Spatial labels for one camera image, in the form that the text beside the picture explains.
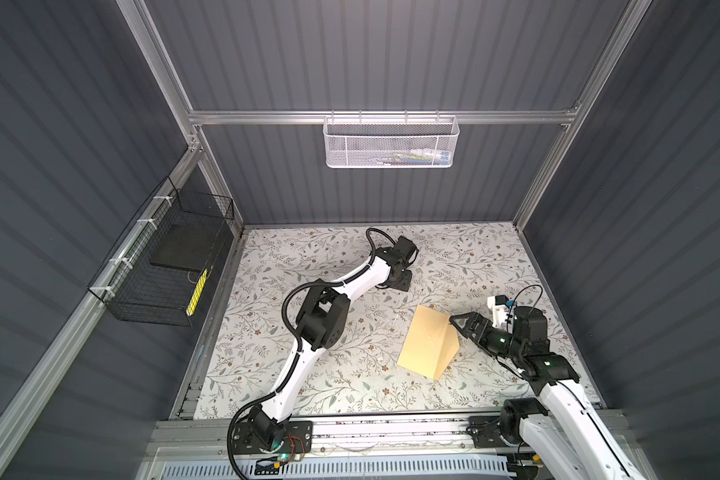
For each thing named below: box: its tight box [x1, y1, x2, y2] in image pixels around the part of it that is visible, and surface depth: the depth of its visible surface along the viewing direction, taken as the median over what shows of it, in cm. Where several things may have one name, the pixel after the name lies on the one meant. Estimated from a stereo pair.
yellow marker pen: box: [186, 268, 209, 317], surface depth 69 cm
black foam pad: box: [150, 221, 224, 272], surface depth 77 cm
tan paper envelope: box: [397, 304, 460, 381], surface depth 91 cm
